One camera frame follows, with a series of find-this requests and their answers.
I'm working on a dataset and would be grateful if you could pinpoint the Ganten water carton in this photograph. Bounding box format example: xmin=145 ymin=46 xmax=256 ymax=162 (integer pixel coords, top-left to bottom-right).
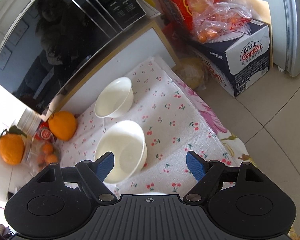
xmin=189 ymin=19 xmax=271 ymax=98

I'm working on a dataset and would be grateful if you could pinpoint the cream bowl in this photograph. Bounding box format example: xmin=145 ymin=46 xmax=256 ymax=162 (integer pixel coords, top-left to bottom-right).
xmin=95 ymin=120 xmax=147 ymax=184
xmin=94 ymin=77 xmax=134 ymax=118

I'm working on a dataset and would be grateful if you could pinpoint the cream bowl front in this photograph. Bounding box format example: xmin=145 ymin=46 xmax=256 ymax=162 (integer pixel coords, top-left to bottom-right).
xmin=95 ymin=120 xmax=147 ymax=184

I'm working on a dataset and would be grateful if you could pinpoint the cream bowl back right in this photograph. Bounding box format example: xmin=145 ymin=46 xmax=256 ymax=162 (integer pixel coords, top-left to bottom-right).
xmin=94 ymin=77 xmax=134 ymax=118

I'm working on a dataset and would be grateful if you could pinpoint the red instant noodle cup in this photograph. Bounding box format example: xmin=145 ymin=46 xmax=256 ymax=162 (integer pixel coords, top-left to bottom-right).
xmin=34 ymin=121 xmax=56 ymax=144

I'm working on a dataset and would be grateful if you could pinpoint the cherry print tablecloth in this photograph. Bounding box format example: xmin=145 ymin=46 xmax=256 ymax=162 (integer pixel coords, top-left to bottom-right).
xmin=56 ymin=56 xmax=257 ymax=198

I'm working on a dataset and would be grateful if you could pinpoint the plastic bag of oranges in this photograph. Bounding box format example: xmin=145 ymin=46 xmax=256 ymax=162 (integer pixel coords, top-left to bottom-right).
xmin=188 ymin=0 xmax=252 ymax=43

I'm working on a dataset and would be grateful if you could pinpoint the black microwave oven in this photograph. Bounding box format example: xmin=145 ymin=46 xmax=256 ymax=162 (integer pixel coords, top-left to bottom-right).
xmin=0 ymin=0 xmax=146 ymax=113

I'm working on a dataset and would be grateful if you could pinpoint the stack of paper cups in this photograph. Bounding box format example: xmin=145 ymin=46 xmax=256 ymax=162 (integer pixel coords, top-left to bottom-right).
xmin=16 ymin=109 xmax=42 ymax=137

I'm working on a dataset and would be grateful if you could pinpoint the white bowl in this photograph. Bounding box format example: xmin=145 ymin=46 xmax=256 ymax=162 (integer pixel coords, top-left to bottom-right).
xmin=141 ymin=191 xmax=165 ymax=196

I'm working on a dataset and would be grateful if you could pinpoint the glass jar of tangerines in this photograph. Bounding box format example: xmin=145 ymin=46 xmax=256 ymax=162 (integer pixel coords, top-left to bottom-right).
xmin=22 ymin=138 xmax=61 ymax=176

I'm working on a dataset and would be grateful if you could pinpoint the wooden shelf under microwave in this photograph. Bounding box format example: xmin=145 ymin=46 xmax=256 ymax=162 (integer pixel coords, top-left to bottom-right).
xmin=41 ymin=19 xmax=180 ymax=121

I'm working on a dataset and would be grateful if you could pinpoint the orange on jar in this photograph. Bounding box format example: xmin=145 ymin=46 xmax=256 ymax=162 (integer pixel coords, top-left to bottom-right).
xmin=0 ymin=125 xmax=27 ymax=166

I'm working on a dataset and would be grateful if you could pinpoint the orange on table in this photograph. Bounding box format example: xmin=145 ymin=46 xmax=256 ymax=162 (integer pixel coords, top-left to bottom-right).
xmin=48 ymin=111 xmax=78 ymax=141

